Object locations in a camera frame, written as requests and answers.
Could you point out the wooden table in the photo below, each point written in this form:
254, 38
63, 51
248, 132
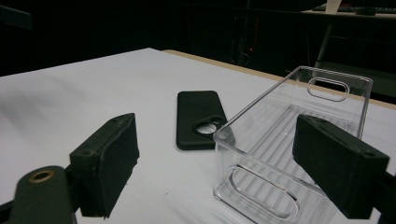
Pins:
218, 63

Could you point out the white table cover sheet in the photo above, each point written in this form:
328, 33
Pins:
93, 93

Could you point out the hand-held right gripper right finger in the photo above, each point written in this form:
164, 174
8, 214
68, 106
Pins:
339, 168

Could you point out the clear plastic storage bin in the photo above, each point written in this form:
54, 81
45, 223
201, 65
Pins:
264, 137

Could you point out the light desk with white legs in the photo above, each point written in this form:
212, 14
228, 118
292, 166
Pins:
342, 15

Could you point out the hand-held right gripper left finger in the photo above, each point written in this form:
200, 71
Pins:
106, 165

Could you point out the black phone case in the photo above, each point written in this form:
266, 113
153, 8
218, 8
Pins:
193, 109

